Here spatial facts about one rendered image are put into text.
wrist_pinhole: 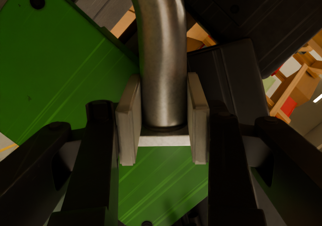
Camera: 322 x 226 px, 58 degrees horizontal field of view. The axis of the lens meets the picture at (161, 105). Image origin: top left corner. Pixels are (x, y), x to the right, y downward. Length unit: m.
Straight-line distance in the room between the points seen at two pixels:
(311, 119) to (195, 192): 9.53
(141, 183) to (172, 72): 0.11
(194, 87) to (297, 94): 4.11
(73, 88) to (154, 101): 0.07
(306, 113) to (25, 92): 9.54
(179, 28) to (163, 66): 0.02
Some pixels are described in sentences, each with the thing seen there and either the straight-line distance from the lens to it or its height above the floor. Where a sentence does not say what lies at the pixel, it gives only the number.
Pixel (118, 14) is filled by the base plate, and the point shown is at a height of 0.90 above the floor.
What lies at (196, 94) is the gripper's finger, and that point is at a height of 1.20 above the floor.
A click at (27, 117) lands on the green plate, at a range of 0.24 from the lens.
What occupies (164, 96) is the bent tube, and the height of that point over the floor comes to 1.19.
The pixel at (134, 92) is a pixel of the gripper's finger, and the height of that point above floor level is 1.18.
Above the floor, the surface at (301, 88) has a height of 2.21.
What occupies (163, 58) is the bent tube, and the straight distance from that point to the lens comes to 0.17.
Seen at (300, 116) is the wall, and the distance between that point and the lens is 9.67.
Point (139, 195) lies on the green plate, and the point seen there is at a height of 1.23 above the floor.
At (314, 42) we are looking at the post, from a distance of 1.01.
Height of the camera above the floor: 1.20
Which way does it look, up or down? 2 degrees down
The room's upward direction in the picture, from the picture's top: 136 degrees clockwise
